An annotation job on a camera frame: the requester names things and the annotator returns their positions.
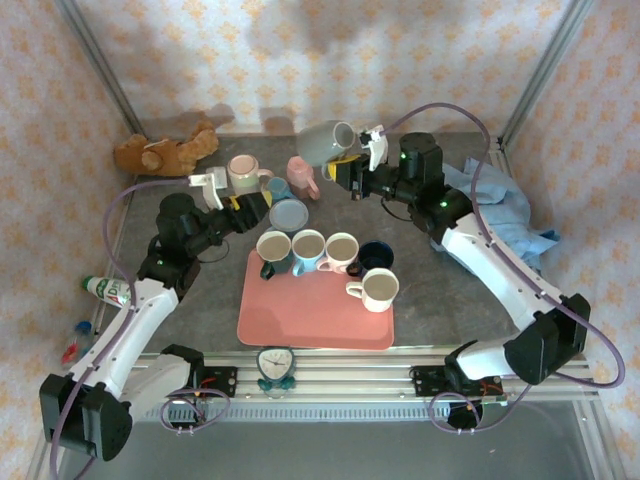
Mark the teal triangular alarm clock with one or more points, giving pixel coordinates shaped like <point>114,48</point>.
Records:
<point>275,362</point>

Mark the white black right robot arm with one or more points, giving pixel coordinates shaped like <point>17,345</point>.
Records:
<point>500,270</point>

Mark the dark green faceted mug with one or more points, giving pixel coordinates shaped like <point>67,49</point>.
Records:
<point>274,247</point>

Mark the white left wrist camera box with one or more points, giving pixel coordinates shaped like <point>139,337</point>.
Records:
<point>215,182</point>

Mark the pearlescent mug with gold script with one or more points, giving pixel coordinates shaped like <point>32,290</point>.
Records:
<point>242,172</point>

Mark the wide pale blue mug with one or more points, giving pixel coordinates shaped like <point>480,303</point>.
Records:
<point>289,215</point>

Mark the aluminium frame post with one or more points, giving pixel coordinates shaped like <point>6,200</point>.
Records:
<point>102,65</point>
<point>546,65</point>

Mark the pink plastic tray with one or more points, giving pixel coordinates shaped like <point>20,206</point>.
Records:
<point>310,320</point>

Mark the aluminium frame rail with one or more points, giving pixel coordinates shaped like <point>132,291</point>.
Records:
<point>350,380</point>

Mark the pink faceted mug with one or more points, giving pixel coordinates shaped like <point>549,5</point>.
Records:
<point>300,172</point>

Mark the plain pink mug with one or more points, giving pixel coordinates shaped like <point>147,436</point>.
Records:
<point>342,247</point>

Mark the brown teddy bear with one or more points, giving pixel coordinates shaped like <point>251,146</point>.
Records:
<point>170,155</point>

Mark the light blue shirt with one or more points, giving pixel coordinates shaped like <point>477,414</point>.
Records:
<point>505,200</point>

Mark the navy blue mug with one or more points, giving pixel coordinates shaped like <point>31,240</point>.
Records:
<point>376,255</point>

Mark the green white plastic bottle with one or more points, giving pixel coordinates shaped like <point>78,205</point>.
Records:
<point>105,289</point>

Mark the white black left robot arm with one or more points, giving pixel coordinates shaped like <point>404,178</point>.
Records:
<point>135,330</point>

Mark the small red object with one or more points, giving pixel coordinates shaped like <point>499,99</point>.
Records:
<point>70,352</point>

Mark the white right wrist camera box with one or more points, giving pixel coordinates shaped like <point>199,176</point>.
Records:
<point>375,145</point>

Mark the white printed mug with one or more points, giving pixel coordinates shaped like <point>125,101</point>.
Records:
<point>380,290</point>

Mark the light blue mug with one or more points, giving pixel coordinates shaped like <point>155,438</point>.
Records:
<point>308,245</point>

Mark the teal dotted flower mug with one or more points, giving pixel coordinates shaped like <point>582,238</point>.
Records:
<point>280,189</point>

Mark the grey mug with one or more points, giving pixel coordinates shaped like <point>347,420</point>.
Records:
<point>317,142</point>

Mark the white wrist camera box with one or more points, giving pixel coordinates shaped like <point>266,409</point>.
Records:
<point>215,182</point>
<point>375,145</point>

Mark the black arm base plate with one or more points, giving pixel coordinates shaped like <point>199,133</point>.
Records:
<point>222,380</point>
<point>425,380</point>

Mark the small blue object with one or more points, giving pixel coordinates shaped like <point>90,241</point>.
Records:
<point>83,327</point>

